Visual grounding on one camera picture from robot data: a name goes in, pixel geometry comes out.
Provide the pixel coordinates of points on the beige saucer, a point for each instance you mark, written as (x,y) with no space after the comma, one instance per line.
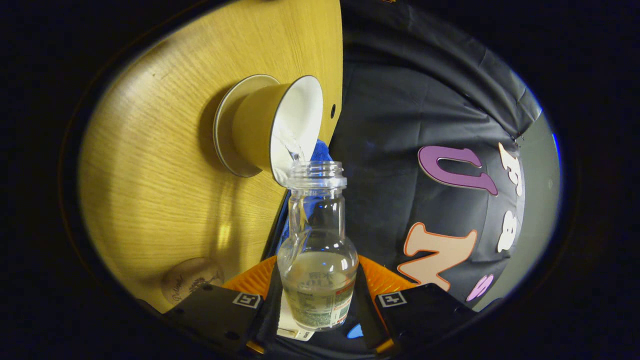
(225,125)

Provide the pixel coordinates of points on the beige teacup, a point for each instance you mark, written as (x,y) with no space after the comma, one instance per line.
(255,120)

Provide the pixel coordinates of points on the blue towel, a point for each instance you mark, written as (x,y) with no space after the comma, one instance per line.
(322,151)

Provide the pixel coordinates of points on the black backdrop cloth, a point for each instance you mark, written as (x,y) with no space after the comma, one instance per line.
(410,100)

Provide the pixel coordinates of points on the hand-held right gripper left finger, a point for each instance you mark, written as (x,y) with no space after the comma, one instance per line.
(215,312)

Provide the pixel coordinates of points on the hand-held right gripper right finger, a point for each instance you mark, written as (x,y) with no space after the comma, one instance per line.
(425,310)

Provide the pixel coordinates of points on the round brown coaster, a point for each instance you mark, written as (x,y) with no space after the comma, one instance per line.
(187,280)

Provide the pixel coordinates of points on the clear water bottle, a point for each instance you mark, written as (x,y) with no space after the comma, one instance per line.
(317,290)

